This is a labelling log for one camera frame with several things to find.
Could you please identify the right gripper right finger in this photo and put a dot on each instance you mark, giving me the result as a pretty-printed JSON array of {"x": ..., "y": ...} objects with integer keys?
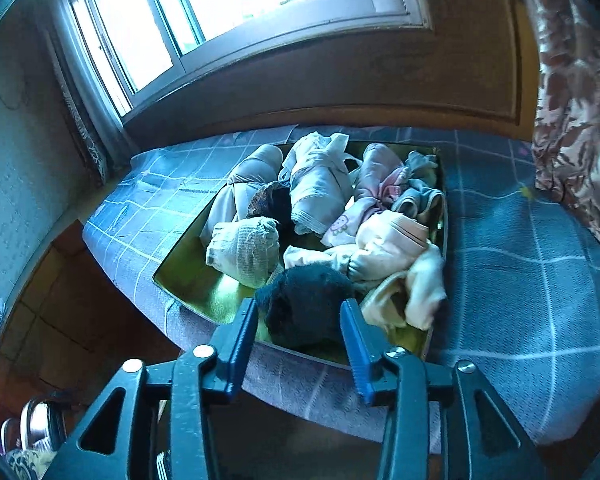
[{"x": 480, "y": 437}]

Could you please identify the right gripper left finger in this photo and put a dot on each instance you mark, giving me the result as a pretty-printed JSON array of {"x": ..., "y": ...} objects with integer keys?
[{"x": 118, "y": 436}]

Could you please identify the dark grey sock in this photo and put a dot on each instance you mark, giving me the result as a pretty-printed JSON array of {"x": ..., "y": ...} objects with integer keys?
[{"x": 301, "y": 306}]

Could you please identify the peach sock bundle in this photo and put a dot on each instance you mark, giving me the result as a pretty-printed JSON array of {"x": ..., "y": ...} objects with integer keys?
[{"x": 385, "y": 244}]

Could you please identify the pale green ribbed sock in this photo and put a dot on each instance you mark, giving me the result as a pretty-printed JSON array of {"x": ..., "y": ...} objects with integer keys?
[{"x": 246, "y": 250}]

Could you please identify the grey-blue sock bundle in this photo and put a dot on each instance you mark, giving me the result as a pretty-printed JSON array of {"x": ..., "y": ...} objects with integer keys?
[{"x": 419, "y": 197}]

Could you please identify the navy lace garment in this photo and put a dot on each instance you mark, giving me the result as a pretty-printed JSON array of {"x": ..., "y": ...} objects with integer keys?
[{"x": 272, "y": 201}]

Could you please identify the white pink cartoon sock bundle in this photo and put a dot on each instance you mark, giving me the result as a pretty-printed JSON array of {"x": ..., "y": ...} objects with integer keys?
[{"x": 377, "y": 186}]

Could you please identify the white sheer sock bundle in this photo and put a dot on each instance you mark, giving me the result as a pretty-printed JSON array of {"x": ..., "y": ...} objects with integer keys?
[{"x": 320, "y": 185}]

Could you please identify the cream yellow sock bundle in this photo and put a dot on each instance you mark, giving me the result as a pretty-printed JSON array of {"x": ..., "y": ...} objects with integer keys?
[{"x": 408, "y": 298}]

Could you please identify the white beige stocking bundle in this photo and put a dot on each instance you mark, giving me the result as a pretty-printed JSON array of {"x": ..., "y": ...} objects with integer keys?
[{"x": 244, "y": 181}]

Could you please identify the dark red metal tin box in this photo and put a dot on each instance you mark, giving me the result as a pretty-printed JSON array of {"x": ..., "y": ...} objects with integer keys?
[{"x": 185, "y": 276}]

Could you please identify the blue patterned tablecloth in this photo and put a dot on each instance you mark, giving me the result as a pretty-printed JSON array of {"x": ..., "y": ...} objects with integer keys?
[{"x": 521, "y": 274}]

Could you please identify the curtain left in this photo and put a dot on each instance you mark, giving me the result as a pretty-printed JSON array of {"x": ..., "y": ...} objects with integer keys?
[{"x": 97, "y": 160}]

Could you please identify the brown floral curtain right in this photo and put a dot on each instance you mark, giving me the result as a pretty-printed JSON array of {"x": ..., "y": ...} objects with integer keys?
[{"x": 566, "y": 133}]

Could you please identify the window with grey frame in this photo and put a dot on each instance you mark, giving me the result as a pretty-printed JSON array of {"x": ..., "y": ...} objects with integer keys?
[{"x": 138, "y": 50}]

